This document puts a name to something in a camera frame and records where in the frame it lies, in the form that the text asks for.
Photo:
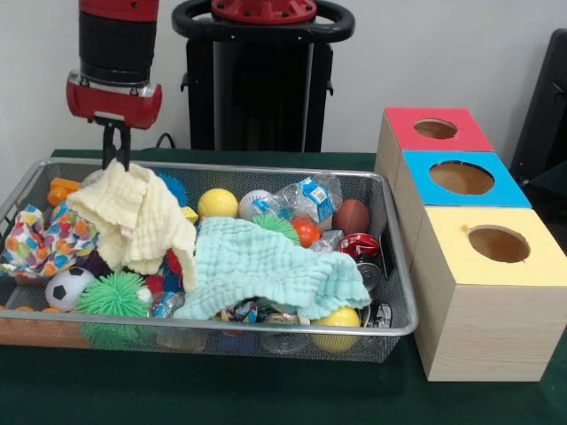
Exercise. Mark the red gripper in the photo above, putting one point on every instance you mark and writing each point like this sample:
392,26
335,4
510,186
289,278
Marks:
115,104

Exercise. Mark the white baseball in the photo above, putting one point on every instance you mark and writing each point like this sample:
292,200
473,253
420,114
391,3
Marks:
252,204

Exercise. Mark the colourful patterned cloth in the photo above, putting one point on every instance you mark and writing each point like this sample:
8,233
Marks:
44,243

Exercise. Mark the red soda can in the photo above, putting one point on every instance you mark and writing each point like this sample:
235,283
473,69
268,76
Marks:
359,246

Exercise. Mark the yellow ball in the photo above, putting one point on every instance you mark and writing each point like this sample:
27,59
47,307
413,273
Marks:
218,204
337,320

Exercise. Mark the mint green cloth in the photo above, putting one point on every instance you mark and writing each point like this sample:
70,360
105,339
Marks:
257,266

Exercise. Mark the small soccer ball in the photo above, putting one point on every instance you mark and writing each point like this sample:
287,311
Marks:
69,288

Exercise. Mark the clear mesh bin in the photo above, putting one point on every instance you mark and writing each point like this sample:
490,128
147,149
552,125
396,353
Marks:
399,341

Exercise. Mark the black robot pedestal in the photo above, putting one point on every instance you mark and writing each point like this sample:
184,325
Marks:
257,97

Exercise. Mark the cream knitted cloth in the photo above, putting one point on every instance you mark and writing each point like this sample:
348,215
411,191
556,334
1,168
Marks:
137,221

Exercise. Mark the green spiky ball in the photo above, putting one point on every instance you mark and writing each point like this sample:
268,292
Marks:
113,294

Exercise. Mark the wooden box with three holes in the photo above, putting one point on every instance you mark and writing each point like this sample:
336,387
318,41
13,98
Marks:
478,310

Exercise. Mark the brown toy football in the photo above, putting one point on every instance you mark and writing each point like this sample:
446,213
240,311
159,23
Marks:
352,217

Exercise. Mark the dark green table cloth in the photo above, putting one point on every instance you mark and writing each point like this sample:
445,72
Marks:
266,390

